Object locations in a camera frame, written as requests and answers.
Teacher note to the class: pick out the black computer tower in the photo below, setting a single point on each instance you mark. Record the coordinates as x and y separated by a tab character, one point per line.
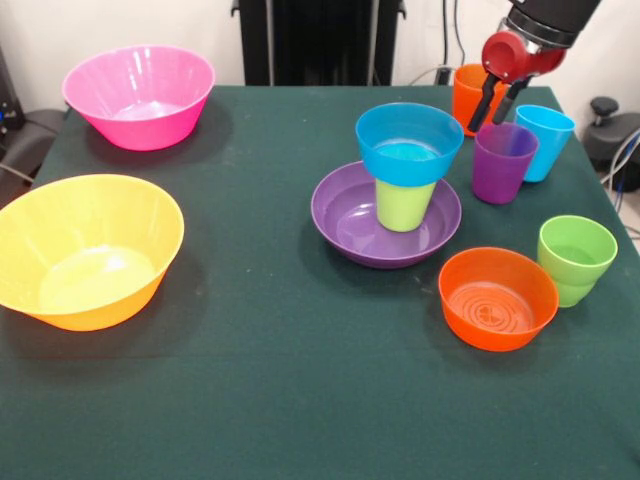
7	100

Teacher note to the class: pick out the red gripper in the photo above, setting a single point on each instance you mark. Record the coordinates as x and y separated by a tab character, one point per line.
520	57

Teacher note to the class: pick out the purple bowl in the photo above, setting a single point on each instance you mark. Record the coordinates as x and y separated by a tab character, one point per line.
350	235

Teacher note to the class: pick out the green cup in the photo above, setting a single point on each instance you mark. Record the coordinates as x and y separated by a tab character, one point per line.
577	240
575	295

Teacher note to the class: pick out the purple cup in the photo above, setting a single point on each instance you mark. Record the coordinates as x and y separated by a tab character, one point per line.
500	180

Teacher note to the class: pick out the black power adapter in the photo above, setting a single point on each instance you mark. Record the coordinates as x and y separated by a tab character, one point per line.
443	75

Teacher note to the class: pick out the lime yellow cup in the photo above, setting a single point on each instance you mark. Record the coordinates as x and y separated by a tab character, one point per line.
400	210

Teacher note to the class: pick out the large pink bowl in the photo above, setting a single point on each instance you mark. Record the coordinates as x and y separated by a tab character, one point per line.
100	85

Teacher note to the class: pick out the small orange bowl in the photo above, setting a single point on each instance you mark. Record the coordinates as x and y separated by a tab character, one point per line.
495	337

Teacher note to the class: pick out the large orange yellow bowl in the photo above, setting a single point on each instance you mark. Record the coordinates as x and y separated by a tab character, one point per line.
75	215

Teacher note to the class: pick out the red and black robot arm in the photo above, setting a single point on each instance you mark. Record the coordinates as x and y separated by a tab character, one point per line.
545	20

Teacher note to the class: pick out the small blue bowl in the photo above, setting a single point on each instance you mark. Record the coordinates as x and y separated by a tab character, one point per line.
395	170

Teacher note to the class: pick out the black equipment with knob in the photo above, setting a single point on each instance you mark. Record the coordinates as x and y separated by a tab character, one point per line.
612	135

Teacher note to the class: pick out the dark green tablecloth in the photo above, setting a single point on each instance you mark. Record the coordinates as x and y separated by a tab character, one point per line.
350	400

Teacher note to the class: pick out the blue cup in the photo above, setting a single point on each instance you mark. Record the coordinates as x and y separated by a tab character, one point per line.
547	145

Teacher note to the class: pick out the orange cup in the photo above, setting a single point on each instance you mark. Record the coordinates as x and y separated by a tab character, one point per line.
467	100

